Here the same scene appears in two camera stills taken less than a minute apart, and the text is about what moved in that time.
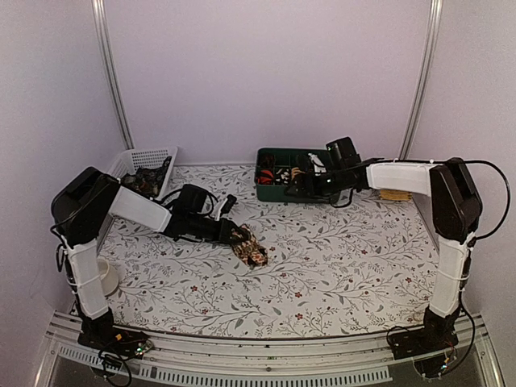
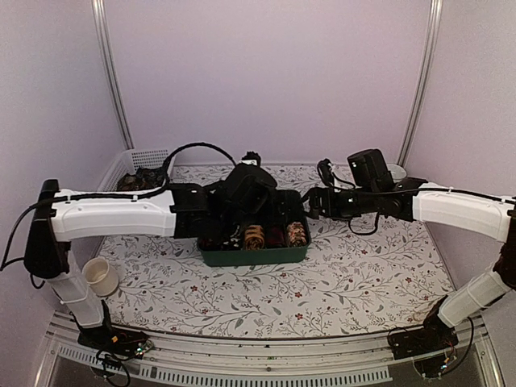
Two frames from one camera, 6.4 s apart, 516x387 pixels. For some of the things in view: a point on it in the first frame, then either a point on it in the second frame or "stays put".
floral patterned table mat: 365,264 stays put
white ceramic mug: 109,276 stays put
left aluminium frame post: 101,27 stays put
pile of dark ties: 147,181 stays put
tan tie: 295,170 → 254,238
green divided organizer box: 273,172 → 270,256
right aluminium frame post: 435,10 stays put
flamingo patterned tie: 250,251 → 296,234
